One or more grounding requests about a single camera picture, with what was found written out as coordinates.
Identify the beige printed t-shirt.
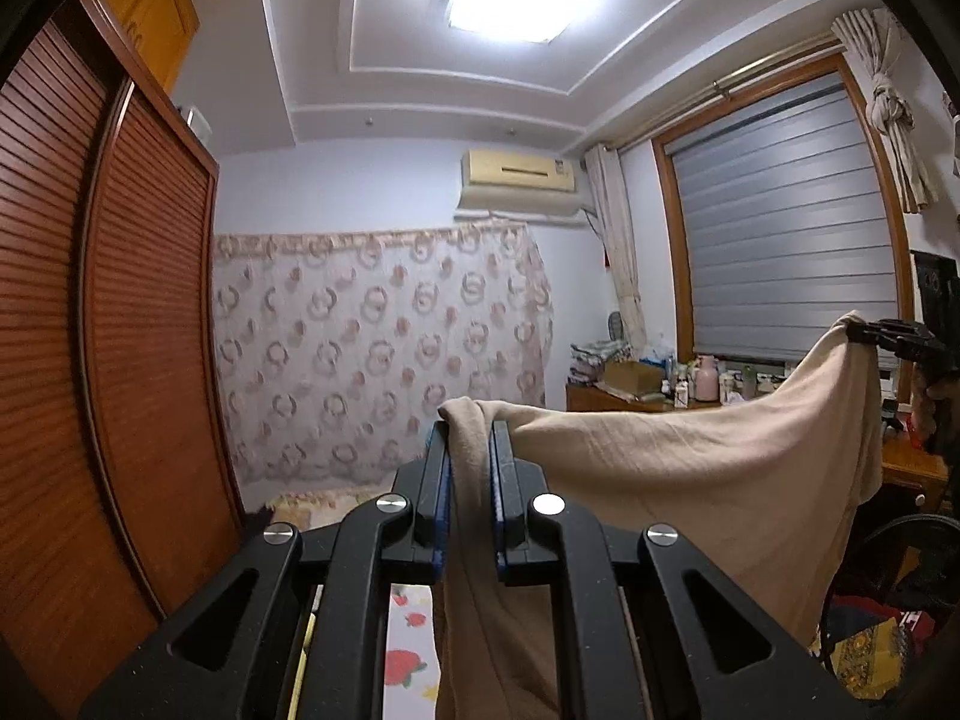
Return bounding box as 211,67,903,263
435,310,886,720

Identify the floral quilt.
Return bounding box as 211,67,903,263
270,487,391,533

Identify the wooden curtain rod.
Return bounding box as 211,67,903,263
600,34,848,155

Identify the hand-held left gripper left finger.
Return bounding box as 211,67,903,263
79,420,455,720

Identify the circle patterned sheer curtain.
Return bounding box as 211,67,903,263
212,223,556,500

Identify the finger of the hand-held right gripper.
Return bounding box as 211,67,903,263
846,317,947,361

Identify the knotted cream window curtain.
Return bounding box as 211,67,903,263
831,7,938,215

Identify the wooden side cabinet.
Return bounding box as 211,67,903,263
566,379,952,515

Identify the wooden window frame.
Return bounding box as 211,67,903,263
649,52,920,406

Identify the person's right hand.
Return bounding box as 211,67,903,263
910,381,942,455

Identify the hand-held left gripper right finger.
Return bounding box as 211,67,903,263
487,420,863,720

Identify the cream wall air conditioner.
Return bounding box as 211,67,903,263
454,148,590,222

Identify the brown louvered wardrobe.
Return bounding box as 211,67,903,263
0,15,245,691

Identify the plain cardboard box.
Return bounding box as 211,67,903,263
604,360,665,397

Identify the strawberry print bed sheet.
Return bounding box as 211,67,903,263
384,583,440,720

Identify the stack of folded cloths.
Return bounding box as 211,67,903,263
570,341,631,383

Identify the black chair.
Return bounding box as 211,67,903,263
821,514,960,691

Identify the orange overhead cabinet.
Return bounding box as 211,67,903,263
90,0,203,95

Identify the colourful patterned cloth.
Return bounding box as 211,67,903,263
829,592,938,698

